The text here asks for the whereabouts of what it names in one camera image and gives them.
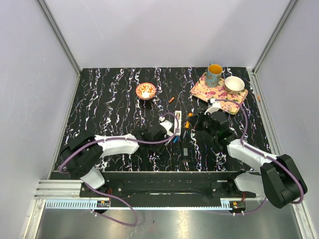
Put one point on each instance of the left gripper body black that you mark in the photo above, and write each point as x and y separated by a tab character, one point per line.
158	148

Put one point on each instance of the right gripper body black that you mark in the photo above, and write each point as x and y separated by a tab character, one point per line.
205	124

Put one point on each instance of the orange handled screwdriver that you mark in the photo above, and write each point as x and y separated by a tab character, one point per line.
187	124

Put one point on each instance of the white remote orange batteries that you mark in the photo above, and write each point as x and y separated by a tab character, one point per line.
177	123

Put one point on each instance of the black remote blue batteries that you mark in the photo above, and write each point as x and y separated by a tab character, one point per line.
185	150

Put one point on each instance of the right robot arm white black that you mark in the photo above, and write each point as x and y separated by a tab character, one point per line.
278	178

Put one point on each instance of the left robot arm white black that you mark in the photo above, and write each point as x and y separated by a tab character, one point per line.
81	154

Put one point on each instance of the floral tray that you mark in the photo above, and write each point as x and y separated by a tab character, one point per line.
205	93

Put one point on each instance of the cream white bowl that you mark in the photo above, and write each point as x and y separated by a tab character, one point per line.
234	84

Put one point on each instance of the blue mug yellow inside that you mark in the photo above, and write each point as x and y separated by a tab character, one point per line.
213	75

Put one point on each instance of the orange patterned small bowl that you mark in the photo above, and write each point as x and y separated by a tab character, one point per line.
145	91

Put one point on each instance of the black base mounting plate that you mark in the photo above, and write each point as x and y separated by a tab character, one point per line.
172	189

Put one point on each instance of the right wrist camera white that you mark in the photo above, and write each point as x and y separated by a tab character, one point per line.
213	106

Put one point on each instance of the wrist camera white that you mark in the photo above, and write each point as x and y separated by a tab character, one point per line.
167	125
213	106

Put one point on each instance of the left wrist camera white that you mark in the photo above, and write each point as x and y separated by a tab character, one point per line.
167	125

